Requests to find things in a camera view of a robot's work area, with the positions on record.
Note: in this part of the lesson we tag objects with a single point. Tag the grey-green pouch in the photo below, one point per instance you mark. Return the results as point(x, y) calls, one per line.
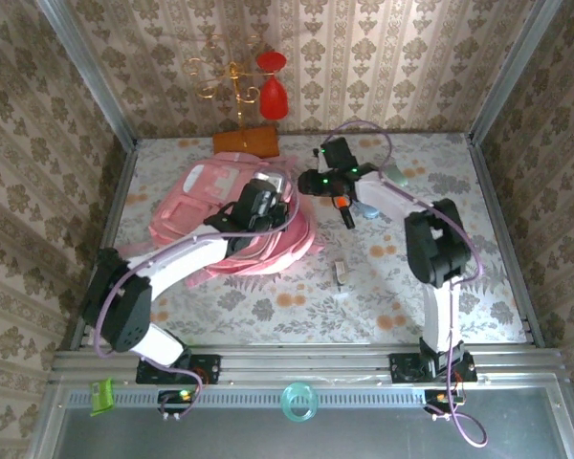
point(398, 176)

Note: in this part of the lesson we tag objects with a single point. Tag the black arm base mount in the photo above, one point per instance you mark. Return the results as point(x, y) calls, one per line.
point(205, 368)
point(404, 368)

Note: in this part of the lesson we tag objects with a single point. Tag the blue-grey pencil case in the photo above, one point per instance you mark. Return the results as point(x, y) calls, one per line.
point(367, 211)

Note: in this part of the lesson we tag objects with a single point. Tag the small white eraser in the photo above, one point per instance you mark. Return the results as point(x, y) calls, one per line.
point(340, 273)

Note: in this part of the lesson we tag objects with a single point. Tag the aluminium frame post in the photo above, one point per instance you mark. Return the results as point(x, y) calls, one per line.
point(512, 72)
point(91, 76)

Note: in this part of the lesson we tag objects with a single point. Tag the black marker orange cap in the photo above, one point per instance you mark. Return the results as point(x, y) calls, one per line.
point(346, 215)

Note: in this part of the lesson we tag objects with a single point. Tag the aluminium side rail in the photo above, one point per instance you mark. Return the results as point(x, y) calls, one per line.
point(495, 205)
point(119, 191)

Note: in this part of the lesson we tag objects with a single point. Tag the aluminium front rail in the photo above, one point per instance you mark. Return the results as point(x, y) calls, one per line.
point(306, 365)

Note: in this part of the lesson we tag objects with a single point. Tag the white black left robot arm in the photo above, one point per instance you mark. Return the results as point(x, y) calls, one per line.
point(182, 263)

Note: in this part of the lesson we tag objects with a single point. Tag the black electronics board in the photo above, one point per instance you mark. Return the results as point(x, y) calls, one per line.
point(172, 399)
point(440, 399)

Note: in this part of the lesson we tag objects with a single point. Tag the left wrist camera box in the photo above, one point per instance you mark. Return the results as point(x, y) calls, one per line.
point(268, 181)

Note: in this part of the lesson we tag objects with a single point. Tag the pink school backpack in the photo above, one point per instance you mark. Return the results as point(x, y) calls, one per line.
point(186, 205)

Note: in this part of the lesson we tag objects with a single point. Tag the metal tray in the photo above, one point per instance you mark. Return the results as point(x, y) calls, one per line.
point(268, 440)

